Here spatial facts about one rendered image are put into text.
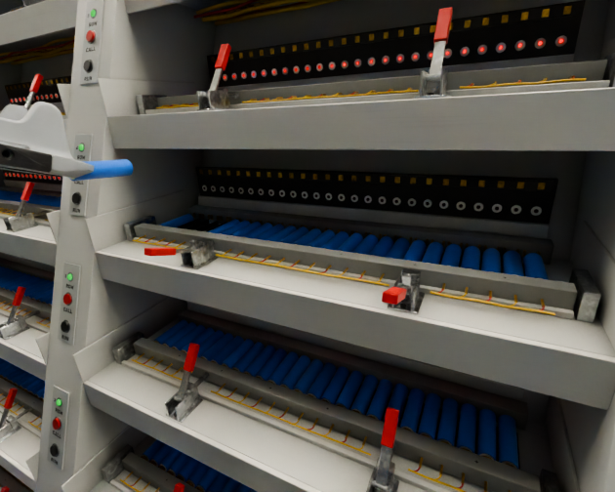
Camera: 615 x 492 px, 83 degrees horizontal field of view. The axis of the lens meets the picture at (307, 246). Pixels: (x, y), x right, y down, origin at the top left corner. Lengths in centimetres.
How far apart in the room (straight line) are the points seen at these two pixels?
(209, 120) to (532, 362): 41
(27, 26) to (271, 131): 57
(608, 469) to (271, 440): 31
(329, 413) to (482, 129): 35
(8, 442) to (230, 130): 72
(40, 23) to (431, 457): 88
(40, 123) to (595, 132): 45
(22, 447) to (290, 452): 57
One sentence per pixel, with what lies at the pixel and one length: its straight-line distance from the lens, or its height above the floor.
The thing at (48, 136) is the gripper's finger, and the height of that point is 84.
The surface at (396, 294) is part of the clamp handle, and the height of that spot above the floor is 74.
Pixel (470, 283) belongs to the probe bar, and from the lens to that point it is 37.
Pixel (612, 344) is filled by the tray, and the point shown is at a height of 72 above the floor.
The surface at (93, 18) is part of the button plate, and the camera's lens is 69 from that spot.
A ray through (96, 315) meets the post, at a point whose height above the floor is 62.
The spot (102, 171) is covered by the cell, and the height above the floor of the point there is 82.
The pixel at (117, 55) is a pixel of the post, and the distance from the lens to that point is 64.
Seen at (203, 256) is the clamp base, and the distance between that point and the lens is 46.
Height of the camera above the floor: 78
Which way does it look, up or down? 3 degrees down
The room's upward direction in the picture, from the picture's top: 7 degrees clockwise
